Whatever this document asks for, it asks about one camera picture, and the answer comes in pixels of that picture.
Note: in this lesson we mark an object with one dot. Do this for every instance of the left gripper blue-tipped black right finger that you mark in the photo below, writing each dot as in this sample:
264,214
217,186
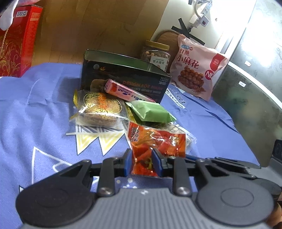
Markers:
224,195

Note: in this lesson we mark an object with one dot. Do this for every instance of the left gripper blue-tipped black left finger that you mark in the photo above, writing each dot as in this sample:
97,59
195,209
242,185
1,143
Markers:
65,197

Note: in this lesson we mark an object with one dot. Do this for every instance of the clear mooncake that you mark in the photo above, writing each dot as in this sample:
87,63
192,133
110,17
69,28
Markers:
99,109

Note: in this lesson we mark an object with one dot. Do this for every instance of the red orange snack packet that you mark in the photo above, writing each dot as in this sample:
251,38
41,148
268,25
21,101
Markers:
144,139

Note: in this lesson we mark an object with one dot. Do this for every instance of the light green bar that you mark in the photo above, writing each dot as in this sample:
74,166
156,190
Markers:
151,112

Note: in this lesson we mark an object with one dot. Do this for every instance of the pink candy bar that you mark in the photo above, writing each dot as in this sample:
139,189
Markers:
119,90

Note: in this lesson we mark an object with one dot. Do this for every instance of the blue patterned tablecloth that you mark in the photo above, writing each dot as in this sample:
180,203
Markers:
38,140

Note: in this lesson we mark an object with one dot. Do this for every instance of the pink fried twist bag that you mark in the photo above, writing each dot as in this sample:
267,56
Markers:
194,67

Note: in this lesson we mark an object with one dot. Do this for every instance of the black metal tin box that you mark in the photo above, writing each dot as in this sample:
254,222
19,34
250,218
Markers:
143,77

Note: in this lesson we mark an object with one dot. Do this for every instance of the clear nut jar yellow lid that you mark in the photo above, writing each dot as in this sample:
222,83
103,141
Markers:
156,53

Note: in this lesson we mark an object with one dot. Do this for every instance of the red gift bag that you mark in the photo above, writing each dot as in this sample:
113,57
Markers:
17,42

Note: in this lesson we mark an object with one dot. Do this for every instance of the wooden cutting board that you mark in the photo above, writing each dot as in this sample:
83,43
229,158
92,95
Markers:
170,38

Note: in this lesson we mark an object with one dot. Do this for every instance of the white power strip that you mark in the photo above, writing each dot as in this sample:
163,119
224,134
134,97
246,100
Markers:
201,10

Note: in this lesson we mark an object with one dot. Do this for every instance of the pink blue plush toy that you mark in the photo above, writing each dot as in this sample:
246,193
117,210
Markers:
7,10

